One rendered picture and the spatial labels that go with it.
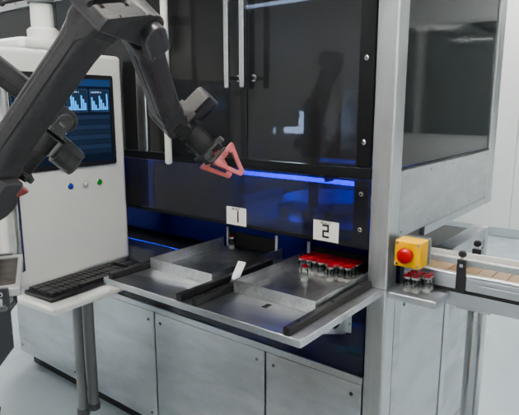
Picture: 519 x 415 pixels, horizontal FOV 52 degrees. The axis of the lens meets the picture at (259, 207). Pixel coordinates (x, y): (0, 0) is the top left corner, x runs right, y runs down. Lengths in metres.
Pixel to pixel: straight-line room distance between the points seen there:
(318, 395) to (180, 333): 0.61
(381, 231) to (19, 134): 0.95
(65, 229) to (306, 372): 0.93
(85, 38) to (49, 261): 1.17
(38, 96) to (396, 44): 0.89
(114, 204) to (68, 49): 1.23
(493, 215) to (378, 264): 4.73
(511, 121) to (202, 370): 4.67
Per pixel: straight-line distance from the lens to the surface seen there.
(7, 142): 0.91
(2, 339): 1.14
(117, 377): 2.50
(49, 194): 1.85
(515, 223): 6.14
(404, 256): 1.41
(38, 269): 1.87
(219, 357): 1.97
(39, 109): 0.87
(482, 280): 1.52
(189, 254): 1.79
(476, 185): 2.17
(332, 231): 1.54
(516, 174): 6.06
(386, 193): 1.44
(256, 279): 1.52
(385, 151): 1.43
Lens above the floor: 1.38
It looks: 11 degrees down
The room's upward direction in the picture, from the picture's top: straight up
